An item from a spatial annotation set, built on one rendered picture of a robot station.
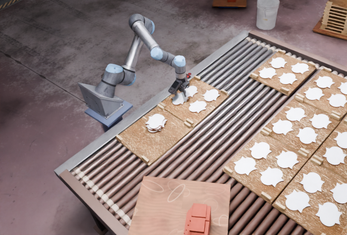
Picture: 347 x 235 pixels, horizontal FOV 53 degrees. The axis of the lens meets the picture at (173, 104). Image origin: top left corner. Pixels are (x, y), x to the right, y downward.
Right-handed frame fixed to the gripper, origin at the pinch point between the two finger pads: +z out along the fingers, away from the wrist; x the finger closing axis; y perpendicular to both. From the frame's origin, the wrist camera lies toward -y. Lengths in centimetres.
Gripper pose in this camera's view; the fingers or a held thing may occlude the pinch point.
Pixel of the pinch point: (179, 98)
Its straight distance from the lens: 257.2
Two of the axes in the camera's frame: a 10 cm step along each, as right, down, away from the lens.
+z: 0.6, 7.4, 6.7
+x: -7.2, -4.3, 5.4
